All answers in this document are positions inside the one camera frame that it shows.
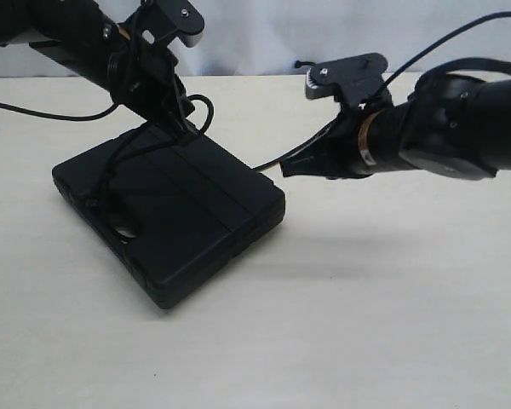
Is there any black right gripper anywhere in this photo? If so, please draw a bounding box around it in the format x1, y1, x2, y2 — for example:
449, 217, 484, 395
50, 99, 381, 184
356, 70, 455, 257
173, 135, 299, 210
280, 102, 394, 179

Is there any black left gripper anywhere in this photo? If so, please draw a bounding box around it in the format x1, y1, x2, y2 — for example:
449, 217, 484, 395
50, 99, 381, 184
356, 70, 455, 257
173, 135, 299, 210
106, 44, 200, 147

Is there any black plastic carrying case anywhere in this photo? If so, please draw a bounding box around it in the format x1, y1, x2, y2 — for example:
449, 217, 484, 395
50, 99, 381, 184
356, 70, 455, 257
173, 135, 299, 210
52, 127, 285, 309

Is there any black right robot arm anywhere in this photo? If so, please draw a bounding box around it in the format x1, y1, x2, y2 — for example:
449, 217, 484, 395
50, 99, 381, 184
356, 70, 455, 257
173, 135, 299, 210
280, 58, 511, 181

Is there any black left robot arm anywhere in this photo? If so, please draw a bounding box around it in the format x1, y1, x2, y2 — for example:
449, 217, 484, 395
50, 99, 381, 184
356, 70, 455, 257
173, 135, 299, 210
0, 1, 205, 144

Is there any white backdrop curtain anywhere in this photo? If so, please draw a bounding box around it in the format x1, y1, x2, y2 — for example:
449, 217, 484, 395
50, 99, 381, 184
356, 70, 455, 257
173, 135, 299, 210
0, 0, 511, 80

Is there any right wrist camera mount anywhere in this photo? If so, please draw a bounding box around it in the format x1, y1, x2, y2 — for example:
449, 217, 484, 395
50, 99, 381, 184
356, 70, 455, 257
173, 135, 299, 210
305, 53, 388, 110

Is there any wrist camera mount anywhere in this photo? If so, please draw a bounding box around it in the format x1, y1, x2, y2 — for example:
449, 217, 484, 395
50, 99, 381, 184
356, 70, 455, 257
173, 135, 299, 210
132, 0, 205, 48
305, 53, 388, 110

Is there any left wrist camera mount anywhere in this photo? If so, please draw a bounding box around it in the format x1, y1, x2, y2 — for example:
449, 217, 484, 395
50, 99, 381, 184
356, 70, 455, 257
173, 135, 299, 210
132, 0, 205, 48

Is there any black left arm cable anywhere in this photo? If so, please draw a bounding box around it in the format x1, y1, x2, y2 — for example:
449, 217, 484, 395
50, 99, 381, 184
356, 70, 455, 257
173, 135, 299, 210
0, 97, 118, 123

